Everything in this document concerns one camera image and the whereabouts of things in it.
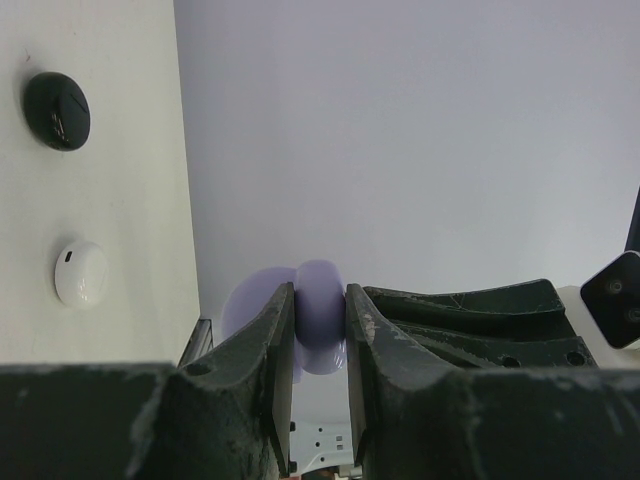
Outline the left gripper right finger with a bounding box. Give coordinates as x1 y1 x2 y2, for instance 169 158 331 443
345 280 639 479

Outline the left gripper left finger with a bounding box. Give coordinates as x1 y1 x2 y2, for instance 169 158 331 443
1 283 294 479

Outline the purple earbud charging case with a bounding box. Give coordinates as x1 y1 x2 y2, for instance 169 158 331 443
220 259 347 383

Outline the white round charging case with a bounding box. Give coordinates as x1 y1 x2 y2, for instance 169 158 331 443
54 240 109 310

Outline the black round charging case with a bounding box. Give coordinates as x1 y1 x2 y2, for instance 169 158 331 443
22 72 91 152

